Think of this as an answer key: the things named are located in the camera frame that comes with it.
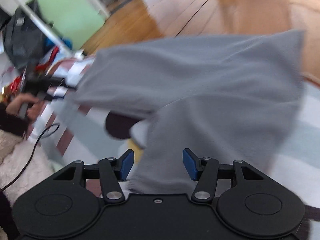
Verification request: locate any grey waffle knit garment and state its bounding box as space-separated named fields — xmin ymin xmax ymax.
xmin=66 ymin=30 xmax=304 ymax=194

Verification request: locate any white fluffy blanket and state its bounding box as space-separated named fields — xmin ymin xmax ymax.
xmin=0 ymin=131 xmax=53 ymax=205

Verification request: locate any black bag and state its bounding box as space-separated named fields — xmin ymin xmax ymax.
xmin=3 ymin=7 xmax=54 ymax=69

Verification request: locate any checkered cat pattern rug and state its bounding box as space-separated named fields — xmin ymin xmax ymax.
xmin=24 ymin=55 xmax=320 ymax=240

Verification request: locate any person's left hand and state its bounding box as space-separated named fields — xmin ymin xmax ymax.
xmin=5 ymin=93 xmax=44 ymax=124

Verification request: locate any black cable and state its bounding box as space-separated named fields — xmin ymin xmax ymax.
xmin=0 ymin=122 xmax=61 ymax=191

